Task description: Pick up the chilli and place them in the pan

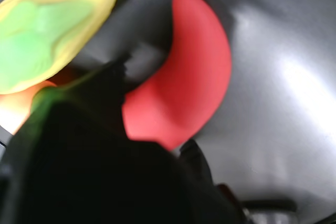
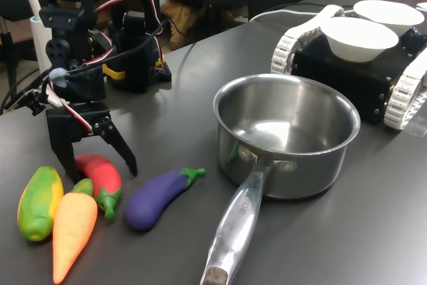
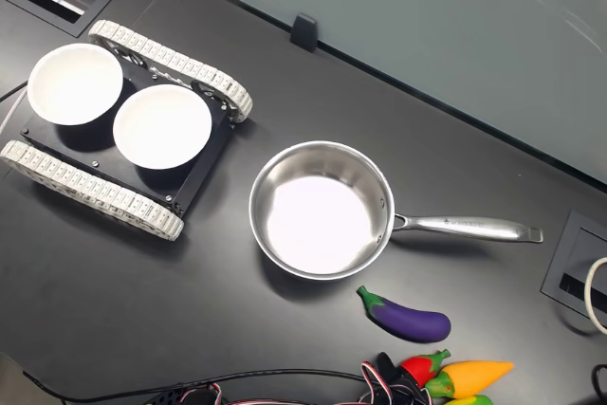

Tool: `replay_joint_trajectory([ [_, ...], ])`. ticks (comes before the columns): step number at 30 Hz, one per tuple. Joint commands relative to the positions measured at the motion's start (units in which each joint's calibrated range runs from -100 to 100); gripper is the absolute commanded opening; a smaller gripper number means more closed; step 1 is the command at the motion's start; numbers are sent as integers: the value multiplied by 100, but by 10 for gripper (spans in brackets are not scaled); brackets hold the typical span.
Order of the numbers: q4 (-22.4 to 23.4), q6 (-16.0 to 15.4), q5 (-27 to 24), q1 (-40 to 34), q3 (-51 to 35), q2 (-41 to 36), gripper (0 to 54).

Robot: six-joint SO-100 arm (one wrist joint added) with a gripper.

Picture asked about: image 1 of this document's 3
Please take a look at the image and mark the red toy chilli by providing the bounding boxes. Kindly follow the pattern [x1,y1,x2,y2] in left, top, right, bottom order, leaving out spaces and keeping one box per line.
[122,0,232,151]

